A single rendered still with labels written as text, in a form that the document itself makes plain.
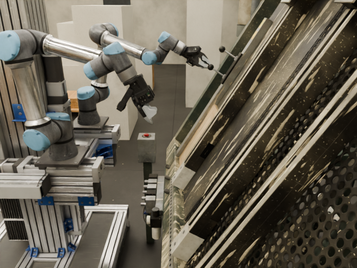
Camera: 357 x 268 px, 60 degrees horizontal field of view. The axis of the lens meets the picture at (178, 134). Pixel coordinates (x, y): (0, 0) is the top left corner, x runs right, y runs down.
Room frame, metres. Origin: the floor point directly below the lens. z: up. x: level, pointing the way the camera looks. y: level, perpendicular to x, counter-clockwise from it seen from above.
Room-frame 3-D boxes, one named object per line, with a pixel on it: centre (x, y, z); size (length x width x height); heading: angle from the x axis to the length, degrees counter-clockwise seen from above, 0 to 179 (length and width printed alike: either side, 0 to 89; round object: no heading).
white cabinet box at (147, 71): (6.89, 0.86, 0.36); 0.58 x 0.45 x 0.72; 89
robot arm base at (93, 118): (1.98, 0.61, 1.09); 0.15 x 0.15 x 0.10
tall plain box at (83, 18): (4.44, 0.99, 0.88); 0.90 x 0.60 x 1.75; 179
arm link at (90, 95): (1.99, 0.61, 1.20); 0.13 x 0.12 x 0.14; 160
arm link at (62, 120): (1.48, 0.62, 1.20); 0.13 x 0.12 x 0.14; 166
